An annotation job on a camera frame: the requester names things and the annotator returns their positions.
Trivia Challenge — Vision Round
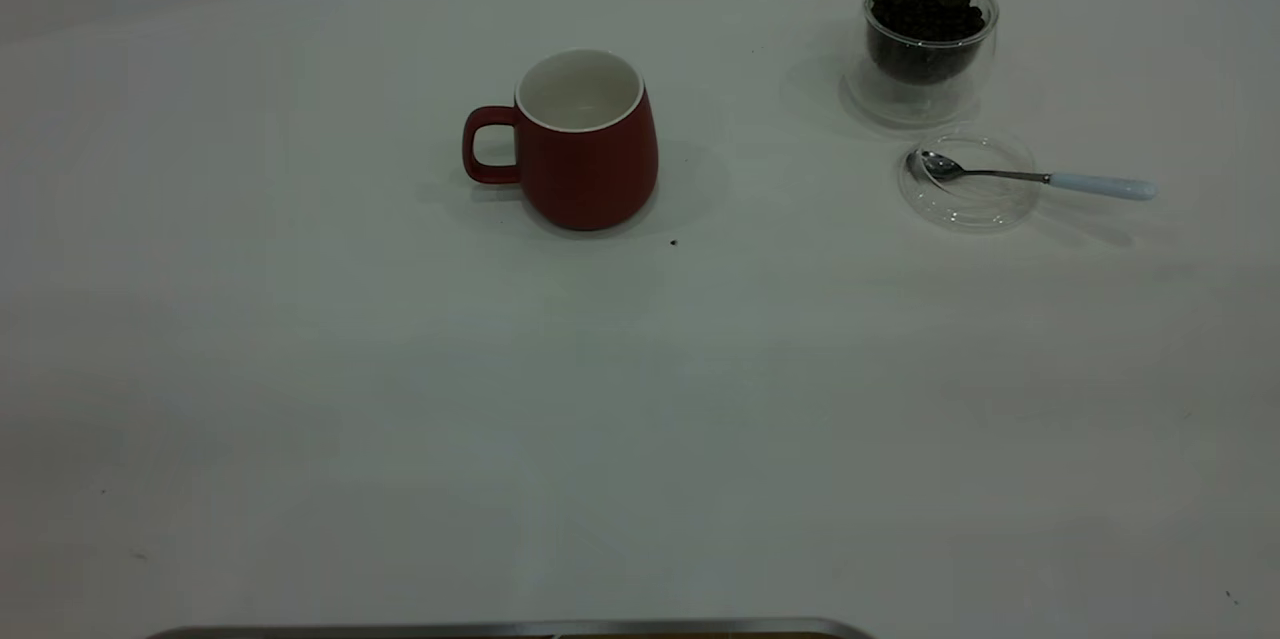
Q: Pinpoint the clear round glass lid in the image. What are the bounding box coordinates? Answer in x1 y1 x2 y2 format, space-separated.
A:
897 126 1043 232

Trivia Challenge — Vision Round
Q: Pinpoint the grey metal frame edge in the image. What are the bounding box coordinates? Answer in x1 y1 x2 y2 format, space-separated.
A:
145 618 876 639

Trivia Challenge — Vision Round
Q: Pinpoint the red ceramic mug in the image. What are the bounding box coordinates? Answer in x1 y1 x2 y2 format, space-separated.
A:
461 48 660 231

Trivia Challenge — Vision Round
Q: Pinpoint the metal spoon pale blue handle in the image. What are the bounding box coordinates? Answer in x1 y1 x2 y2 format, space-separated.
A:
917 150 1159 202

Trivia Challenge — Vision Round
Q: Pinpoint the dark coffee beans pile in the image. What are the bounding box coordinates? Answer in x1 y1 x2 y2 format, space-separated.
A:
868 0 987 85

